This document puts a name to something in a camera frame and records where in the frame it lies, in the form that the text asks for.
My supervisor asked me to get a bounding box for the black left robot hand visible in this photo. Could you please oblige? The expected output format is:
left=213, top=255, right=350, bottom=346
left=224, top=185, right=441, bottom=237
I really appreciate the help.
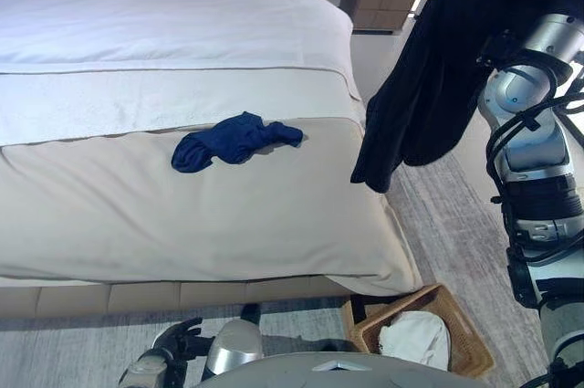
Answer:
left=152, top=317, right=216, bottom=362

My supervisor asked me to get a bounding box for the navy blue small garment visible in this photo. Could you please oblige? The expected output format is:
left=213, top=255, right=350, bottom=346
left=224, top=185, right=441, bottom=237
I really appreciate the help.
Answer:
left=171, top=110, right=305, bottom=174

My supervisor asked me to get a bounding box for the white garment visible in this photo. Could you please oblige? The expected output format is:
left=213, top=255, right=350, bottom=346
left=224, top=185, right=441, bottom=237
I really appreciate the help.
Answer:
left=378, top=309, right=451, bottom=372

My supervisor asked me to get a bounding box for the black garment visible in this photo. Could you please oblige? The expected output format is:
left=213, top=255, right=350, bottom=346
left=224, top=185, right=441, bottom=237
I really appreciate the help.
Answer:
left=349, top=0, right=577, bottom=194

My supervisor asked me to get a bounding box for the beige bed cover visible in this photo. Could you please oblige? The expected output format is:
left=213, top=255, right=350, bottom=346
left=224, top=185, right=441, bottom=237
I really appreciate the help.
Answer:
left=0, top=115, right=423, bottom=299

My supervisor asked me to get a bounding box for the brown wicker basket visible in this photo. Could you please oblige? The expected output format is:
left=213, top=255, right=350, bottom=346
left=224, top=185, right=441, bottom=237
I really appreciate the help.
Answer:
left=341, top=283, right=495, bottom=379

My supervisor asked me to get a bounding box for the grey robot torso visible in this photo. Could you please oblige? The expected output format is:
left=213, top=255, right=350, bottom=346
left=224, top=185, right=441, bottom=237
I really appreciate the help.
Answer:
left=195, top=350, right=454, bottom=388

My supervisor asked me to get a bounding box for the grey striped area rug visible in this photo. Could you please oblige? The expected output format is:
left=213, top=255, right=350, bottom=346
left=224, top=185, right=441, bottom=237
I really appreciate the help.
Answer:
left=0, top=150, right=584, bottom=388

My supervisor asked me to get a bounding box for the white duvet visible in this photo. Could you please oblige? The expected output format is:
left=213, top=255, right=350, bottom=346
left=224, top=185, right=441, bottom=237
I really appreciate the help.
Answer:
left=0, top=0, right=364, bottom=148

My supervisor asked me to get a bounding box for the tan bed frame base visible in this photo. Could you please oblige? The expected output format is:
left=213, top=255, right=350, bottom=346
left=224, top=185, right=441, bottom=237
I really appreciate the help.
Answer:
left=0, top=276, right=353, bottom=321

